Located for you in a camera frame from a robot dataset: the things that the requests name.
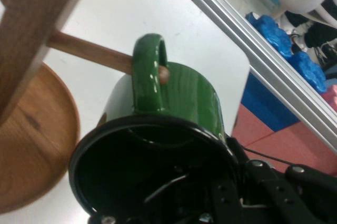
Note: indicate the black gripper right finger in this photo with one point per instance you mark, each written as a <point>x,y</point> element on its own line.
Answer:
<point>276,195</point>

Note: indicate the low aluminium side rail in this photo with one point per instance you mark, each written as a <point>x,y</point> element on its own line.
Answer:
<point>237,26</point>

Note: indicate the green enamel mug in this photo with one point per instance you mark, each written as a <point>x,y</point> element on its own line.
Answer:
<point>184,89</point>

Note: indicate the red foam floor mat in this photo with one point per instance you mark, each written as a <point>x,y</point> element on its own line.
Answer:
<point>289,142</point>

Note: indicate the blue foam floor mat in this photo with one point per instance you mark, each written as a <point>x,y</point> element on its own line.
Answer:
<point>263,102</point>

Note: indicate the blue crumpled plastic bag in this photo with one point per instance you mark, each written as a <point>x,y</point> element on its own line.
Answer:
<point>308,71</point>
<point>273,37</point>

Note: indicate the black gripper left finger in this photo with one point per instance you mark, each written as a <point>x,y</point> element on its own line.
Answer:
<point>171,208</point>

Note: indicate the pink foam piece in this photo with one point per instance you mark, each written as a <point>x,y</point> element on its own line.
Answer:
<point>331,97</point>

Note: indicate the brown wooden mug tree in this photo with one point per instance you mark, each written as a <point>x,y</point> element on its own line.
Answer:
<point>29,23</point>

